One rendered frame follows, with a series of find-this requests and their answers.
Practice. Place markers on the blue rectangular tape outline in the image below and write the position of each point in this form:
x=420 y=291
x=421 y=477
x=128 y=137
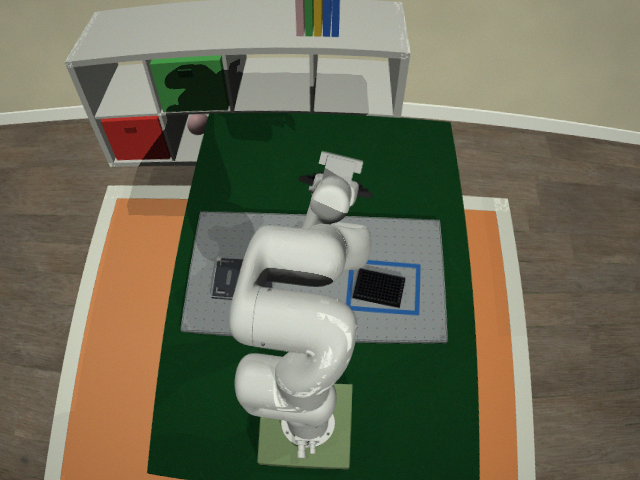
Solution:
x=382 y=310

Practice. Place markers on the black well plate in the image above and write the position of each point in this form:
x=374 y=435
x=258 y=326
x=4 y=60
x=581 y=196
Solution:
x=386 y=297

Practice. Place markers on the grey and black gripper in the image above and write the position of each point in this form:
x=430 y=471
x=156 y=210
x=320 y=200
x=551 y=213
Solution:
x=308 y=179

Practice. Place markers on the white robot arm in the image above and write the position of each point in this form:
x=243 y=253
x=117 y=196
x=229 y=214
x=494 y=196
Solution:
x=322 y=327

